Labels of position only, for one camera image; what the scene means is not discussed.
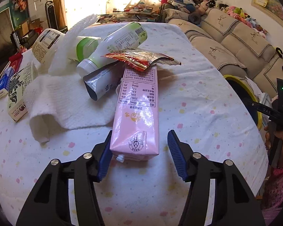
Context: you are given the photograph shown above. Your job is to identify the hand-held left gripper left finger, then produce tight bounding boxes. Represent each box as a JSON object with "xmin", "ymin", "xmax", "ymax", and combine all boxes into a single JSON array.
[{"xmin": 16, "ymin": 130, "xmax": 114, "ymax": 226}]

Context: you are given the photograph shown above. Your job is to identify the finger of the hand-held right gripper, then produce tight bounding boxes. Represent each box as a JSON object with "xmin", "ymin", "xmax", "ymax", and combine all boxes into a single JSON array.
[{"xmin": 246, "ymin": 99, "xmax": 279, "ymax": 121}]

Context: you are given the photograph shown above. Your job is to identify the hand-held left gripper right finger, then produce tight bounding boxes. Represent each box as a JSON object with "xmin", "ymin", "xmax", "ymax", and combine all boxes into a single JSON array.
[{"xmin": 167, "ymin": 129, "xmax": 266, "ymax": 226}]

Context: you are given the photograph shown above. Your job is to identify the yellow rimmed black bin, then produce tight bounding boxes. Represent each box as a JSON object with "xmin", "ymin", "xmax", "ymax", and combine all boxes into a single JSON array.
[{"xmin": 223, "ymin": 75, "xmax": 262, "ymax": 129}]

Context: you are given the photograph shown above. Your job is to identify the pink milk carton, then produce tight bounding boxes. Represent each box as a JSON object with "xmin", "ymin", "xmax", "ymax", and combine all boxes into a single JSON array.
[{"xmin": 110, "ymin": 65, "xmax": 159, "ymax": 162}]

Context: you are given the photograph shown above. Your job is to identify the white paper towel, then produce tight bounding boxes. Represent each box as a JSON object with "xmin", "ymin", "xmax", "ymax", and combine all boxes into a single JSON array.
[{"xmin": 24, "ymin": 74, "xmax": 119, "ymax": 145}]

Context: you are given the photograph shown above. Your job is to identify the cream floral drink carton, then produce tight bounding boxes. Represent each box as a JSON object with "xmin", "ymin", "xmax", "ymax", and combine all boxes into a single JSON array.
[{"xmin": 7, "ymin": 61, "xmax": 39, "ymax": 122}]

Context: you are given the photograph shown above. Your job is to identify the white foam net sleeve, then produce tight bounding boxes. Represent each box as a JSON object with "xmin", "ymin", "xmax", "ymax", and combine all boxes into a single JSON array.
[{"xmin": 48, "ymin": 14, "xmax": 97, "ymax": 76}]

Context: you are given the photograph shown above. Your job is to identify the white bottle with green label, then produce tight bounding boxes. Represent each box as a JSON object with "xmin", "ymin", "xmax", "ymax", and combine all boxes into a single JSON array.
[{"xmin": 76, "ymin": 22, "xmax": 148, "ymax": 78}]

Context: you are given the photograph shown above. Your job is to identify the dotted white tablecloth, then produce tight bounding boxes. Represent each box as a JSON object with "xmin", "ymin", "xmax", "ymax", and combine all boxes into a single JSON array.
[{"xmin": 0, "ymin": 22, "xmax": 269, "ymax": 226}]

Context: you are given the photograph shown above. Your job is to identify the silver foil packet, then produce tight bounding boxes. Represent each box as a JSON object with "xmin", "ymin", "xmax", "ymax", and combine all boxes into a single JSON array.
[{"xmin": 83, "ymin": 65, "xmax": 125, "ymax": 102}]

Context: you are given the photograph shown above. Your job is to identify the person's pink clothing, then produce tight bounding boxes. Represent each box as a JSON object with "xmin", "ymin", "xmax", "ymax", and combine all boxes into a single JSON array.
[{"xmin": 262, "ymin": 155, "xmax": 283, "ymax": 217}]

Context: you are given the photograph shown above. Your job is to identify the beige sofa with deer covers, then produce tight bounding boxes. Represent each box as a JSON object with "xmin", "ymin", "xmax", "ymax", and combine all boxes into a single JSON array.
[{"xmin": 165, "ymin": 7, "xmax": 283, "ymax": 99}]

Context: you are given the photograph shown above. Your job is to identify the red snack wrapper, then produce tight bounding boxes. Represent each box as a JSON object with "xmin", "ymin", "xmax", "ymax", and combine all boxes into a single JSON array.
[{"xmin": 103, "ymin": 48, "xmax": 181, "ymax": 71}]

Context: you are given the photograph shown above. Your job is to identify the row of plush toys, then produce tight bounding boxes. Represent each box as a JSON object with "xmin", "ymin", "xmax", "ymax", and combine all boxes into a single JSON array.
[{"xmin": 198, "ymin": 0, "xmax": 269, "ymax": 38}]

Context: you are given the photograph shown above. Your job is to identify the green and white bottle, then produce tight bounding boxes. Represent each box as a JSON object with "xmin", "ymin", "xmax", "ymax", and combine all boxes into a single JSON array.
[{"xmin": 68, "ymin": 36, "xmax": 103, "ymax": 62}]

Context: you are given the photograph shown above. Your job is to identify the grey neck pillow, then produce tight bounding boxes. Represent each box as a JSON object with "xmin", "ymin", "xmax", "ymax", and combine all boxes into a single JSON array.
[{"xmin": 189, "ymin": 13, "xmax": 202, "ymax": 25}]

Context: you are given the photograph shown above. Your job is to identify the blue and white small box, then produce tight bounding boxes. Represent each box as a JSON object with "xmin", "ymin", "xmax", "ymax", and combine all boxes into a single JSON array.
[{"xmin": 0, "ymin": 67, "xmax": 16, "ymax": 98}]

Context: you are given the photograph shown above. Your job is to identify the cream printed bottle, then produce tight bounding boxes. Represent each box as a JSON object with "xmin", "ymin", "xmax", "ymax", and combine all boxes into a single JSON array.
[{"xmin": 32, "ymin": 28, "xmax": 66, "ymax": 64}]

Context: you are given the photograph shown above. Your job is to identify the red small box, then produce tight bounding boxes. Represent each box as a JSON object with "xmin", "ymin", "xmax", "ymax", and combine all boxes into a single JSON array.
[{"xmin": 9, "ymin": 52, "xmax": 24, "ymax": 70}]

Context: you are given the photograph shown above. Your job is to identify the cluttered glass coffee table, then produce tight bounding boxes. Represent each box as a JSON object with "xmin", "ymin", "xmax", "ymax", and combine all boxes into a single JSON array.
[{"xmin": 97, "ymin": 3, "xmax": 161, "ymax": 24}]

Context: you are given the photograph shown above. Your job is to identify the cardboard boxes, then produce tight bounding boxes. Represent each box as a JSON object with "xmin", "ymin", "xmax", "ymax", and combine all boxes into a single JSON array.
[{"xmin": 15, "ymin": 19, "xmax": 46, "ymax": 38}]

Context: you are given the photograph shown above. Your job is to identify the black tower fan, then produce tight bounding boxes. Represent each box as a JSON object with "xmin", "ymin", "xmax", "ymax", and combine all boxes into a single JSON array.
[{"xmin": 45, "ymin": 1, "xmax": 59, "ymax": 31}]

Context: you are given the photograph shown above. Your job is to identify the black television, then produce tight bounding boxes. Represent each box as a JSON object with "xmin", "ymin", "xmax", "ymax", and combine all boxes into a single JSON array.
[{"xmin": 0, "ymin": 7, "xmax": 15, "ymax": 59}]

